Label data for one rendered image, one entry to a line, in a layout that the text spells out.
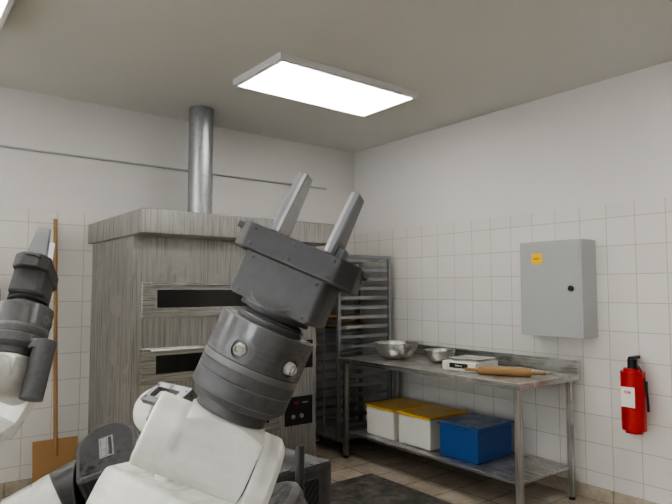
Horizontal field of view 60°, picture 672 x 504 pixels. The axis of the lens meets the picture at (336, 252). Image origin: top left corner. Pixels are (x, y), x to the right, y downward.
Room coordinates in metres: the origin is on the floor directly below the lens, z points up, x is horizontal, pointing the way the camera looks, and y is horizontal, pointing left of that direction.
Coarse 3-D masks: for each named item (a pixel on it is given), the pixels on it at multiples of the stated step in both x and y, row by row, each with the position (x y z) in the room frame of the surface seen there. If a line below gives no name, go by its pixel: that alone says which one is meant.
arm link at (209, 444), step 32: (224, 384) 0.48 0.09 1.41; (256, 384) 0.48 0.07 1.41; (160, 416) 0.49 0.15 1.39; (192, 416) 0.49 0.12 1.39; (224, 416) 0.49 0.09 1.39; (256, 416) 0.49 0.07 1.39; (160, 448) 0.48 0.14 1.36; (192, 448) 0.49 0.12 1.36; (224, 448) 0.49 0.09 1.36; (256, 448) 0.50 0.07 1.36; (192, 480) 0.50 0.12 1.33; (224, 480) 0.49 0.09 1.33
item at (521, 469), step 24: (360, 360) 5.08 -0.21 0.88; (384, 360) 5.08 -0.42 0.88; (408, 360) 5.08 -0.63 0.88; (504, 360) 4.73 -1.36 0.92; (528, 360) 4.56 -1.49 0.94; (552, 360) 4.40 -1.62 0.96; (576, 360) 4.25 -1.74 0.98; (504, 384) 3.90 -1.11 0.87; (528, 384) 3.86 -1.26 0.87; (552, 384) 4.04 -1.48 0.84; (360, 432) 5.24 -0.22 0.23; (432, 456) 4.50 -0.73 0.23; (528, 456) 4.50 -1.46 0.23; (504, 480) 3.98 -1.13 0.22; (528, 480) 3.95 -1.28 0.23
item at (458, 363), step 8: (448, 360) 4.50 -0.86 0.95; (456, 360) 4.50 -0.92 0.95; (464, 360) 4.50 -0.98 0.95; (472, 360) 4.42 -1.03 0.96; (480, 360) 4.39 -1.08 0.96; (488, 360) 4.50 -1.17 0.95; (496, 360) 4.53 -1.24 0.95; (448, 368) 4.49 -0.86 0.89; (456, 368) 4.44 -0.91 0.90; (464, 368) 4.38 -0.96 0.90
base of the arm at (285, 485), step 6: (276, 486) 0.70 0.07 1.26; (282, 486) 0.69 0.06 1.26; (288, 486) 0.68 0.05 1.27; (294, 486) 0.68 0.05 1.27; (276, 492) 0.69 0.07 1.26; (282, 492) 0.68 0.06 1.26; (288, 492) 0.67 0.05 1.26; (294, 492) 0.66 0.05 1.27; (300, 492) 0.67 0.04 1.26; (270, 498) 0.68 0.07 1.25; (276, 498) 0.67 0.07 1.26; (282, 498) 0.66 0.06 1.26; (288, 498) 0.65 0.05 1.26; (294, 498) 0.65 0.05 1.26; (300, 498) 0.66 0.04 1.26
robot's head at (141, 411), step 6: (156, 396) 0.82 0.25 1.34; (138, 402) 0.83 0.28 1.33; (138, 408) 0.83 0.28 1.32; (144, 408) 0.82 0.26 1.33; (150, 408) 0.81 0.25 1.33; (138, 414) 0.83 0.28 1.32; (144, 414) 0.81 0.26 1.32; (138, 420) 0.83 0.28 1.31; (144, 420) 0.81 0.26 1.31; (138, 426) 0.83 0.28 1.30
